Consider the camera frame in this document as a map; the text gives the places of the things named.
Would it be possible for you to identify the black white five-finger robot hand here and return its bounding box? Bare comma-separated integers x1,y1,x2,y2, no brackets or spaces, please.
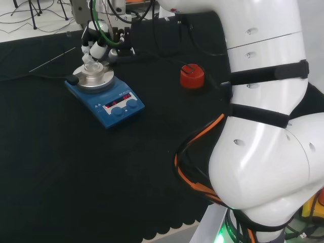
80,19,136,64

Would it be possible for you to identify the heater with blue base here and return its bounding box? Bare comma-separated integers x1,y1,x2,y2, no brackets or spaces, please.
64,59,146,130

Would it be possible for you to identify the red ribbed round holder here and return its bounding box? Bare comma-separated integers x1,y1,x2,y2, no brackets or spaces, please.
180,63,206,90

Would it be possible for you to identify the grey metal control box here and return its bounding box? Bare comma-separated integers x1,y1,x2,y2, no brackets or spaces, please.
70,0,100,26

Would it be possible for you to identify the black tripod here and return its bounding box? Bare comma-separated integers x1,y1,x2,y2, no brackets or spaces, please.
56,0,69,21
12,0,44,30

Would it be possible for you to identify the black bench cloth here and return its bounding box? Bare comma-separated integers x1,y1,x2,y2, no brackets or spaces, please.
0,11,324,241

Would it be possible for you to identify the yellow stop button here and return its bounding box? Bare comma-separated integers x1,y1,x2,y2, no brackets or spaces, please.
300,189,324,221

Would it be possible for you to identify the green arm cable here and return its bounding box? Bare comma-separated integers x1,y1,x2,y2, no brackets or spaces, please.
90,0,123,48

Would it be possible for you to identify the black heater power cable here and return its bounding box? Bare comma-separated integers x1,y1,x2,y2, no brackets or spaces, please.
0,72,71,83

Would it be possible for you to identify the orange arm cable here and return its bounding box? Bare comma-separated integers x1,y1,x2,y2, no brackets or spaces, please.
174,113,257,243

